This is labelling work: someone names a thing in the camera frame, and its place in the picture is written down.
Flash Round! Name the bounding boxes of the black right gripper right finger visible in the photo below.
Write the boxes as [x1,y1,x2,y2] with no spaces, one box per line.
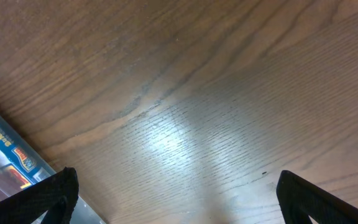
[276,170,358,224]

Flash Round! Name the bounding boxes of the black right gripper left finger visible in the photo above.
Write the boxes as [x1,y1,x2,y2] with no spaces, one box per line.
[0,167,79,224]

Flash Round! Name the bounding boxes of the blue Kool Fever box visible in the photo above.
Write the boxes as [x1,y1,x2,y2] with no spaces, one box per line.
[0,128,53,190]

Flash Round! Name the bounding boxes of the clear plastic container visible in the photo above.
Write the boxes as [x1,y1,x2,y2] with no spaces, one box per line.
[0,117,103,224]

